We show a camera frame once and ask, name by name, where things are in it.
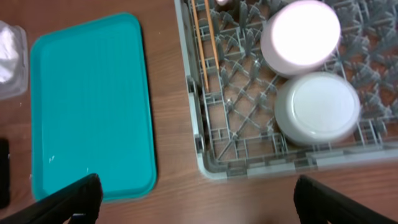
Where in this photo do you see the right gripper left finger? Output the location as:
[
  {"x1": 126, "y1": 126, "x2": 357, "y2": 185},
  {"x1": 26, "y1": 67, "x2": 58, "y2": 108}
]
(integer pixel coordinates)
[{"x1": 1, "y1": 174, "x2": 103, "y2": 224}]

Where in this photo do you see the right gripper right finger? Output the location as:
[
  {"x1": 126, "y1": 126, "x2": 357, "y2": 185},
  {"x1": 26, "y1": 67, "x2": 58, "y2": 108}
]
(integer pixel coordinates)
[{"x1": 294, "y1": 175, "x2": 397, "y2": 224}]

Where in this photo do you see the grey bowl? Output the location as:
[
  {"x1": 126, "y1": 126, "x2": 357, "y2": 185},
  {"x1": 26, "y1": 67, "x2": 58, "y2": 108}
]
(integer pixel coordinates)
[{"x1": 274, "y1": 72, "x2": 361, "y2": 145}]

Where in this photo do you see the white napkin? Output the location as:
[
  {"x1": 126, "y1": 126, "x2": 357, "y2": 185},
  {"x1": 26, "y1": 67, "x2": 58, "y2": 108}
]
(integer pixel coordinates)
[{"x1": 1, "y1": 26, "x2": 20, "y2": 83}]

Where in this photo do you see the wooden chopstick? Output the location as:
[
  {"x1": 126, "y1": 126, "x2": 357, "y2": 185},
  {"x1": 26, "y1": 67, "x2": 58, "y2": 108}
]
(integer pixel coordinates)
[
  {"x1": 191, "y1": 0, "x2": 209, "y2": 91},
  {"x1": 204, "y1": 0, "x2": 220, "y2": 72}
]

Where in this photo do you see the white cup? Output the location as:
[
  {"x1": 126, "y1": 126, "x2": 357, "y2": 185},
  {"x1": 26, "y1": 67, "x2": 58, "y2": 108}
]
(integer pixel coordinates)
[{"x1": 215, "y1": 0, "x2": 233, "y2": 6}]

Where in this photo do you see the grey dishwasher rack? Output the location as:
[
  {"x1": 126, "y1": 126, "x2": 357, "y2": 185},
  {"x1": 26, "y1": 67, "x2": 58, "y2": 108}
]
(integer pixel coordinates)
[{"x1": 175, "y1": 0, "x2": 397, "y2": 179}]

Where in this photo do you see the clear plastic waste bin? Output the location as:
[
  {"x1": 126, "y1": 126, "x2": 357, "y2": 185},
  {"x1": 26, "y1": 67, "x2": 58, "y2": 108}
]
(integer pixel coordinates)
[{"x1": 1, "y1": 21, "x2": 29, "y2": 100}]

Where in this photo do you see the black plastic tray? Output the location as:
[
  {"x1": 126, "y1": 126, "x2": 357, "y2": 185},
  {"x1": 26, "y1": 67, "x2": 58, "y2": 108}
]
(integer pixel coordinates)
[{"x1": 0, "y1": 139, "x2": 10, "y2": 209}]

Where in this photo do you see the teal serving tray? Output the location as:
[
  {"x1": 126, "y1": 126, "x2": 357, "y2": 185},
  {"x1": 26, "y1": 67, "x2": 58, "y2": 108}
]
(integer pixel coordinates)
[{"x1": 30, "y1": 13, "x2": 157, "y2": 201}]

